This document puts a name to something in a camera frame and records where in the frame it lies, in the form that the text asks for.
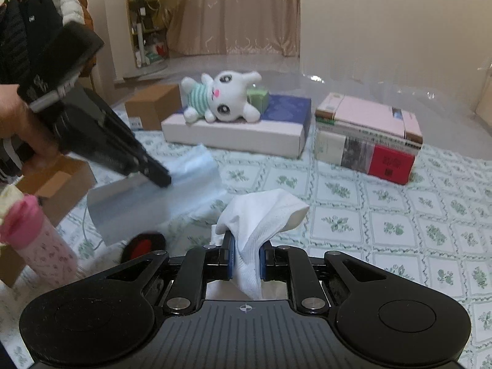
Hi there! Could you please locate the white puffer jacket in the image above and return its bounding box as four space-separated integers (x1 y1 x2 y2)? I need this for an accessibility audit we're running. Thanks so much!
52 0 84 27

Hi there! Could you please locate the long white blue box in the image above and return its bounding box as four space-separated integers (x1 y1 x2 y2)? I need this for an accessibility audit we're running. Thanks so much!
161 94 312 159

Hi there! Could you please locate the green tissue box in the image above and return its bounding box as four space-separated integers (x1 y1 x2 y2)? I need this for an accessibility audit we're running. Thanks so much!
246 88 272 114

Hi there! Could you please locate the large cardboard box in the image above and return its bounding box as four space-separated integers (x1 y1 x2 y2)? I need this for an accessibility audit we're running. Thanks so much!
0 244 27 289

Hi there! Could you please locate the open cardboard box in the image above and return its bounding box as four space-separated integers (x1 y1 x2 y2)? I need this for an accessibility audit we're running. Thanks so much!
17 156 97 228

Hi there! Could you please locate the black and red round object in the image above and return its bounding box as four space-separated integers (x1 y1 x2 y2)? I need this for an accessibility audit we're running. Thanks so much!
120 232 167 263

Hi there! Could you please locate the grey book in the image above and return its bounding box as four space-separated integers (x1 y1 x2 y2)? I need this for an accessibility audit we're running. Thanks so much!
341 134 376 172

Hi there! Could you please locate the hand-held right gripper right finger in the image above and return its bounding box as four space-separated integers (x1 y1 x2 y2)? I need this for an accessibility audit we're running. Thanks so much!
259 240 389 316

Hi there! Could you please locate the beige curtain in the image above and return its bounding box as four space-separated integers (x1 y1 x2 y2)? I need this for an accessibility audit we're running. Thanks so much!
169 0 300 58

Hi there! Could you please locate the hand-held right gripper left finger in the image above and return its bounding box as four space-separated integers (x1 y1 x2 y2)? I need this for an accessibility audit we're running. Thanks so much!
102 231 236 316

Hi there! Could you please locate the white plush bunny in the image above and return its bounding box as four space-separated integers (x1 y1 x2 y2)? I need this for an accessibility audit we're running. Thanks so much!
181 70 263 124

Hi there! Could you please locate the small closed cardboard box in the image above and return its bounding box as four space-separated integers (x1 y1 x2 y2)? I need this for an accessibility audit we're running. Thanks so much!
125 84 182 130

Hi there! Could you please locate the person's left hand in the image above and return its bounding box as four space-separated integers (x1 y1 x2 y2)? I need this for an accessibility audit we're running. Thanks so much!
0 84 60 177

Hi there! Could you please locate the black jacket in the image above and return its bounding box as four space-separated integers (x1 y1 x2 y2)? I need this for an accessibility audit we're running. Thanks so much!
0 0 64 85

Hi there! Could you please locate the cluttered shelf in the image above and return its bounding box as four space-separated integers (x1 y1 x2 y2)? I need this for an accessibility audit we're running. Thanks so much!
125 0 170 68

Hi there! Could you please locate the brown jacket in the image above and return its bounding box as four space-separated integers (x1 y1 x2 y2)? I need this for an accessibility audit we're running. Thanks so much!
63 0 95 75

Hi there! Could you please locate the red book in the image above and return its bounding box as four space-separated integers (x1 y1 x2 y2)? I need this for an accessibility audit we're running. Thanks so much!
368 144 418 186

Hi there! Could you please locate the thin white spine book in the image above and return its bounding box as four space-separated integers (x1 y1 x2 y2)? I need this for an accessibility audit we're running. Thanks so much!
315 117 423 150

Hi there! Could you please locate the purple white tissue pack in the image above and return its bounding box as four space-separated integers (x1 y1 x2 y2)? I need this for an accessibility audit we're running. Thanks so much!
88 143 224 247

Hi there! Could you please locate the pink lidded printed bottle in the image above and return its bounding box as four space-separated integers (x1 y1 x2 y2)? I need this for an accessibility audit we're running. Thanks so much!
0 195 79 287

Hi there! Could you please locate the yellow towel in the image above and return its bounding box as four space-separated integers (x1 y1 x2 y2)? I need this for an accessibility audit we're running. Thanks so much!
0 185 24 225

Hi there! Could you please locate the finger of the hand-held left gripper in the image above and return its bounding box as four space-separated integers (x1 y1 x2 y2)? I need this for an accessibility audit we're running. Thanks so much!
115 115 172 189

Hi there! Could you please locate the white sock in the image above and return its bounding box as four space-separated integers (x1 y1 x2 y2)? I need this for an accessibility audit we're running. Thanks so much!
215 189 310 300

